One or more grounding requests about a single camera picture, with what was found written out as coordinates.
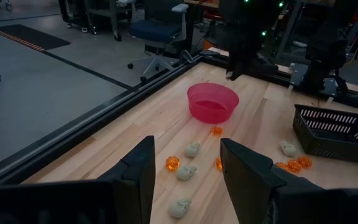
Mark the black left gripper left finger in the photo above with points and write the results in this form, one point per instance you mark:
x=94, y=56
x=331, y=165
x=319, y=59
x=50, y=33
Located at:
x=135, y=186

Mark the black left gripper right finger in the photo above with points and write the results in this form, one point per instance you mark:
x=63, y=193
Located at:
x=247, y=186

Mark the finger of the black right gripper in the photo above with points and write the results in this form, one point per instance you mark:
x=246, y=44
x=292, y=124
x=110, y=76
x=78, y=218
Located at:
x=241, y=69
x=231, y=70

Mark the orange translucent pumpkin toy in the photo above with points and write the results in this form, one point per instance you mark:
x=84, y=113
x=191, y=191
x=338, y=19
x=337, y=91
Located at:
x=218, y=163
x=304, y=162
x=294, y=165
x=217, y=130
x=172, y=163
x=281, y=166

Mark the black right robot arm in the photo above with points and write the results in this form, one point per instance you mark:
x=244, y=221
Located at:
x=322, y=53

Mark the pink plastic bowl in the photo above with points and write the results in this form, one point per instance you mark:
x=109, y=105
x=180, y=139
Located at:
x=211, y=115

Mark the wooden top desk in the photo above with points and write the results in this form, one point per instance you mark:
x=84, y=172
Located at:
x=191, y=18

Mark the black slotted plastic basket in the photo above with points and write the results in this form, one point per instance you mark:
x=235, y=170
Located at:
x=322, y=149

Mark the blue office chair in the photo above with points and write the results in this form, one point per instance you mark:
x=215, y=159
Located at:
x=154, y=29

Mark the grey rolling cart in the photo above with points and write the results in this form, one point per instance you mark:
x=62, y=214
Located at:
x=115, y=18

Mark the black mat orange striped edge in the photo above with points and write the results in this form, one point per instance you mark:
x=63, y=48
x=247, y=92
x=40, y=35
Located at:
x=33, y=35

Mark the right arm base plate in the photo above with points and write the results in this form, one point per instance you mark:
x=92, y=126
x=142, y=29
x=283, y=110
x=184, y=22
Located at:
x=298, y=74

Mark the black aluminium table frame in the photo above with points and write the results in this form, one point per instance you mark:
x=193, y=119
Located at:
x=73, y=130

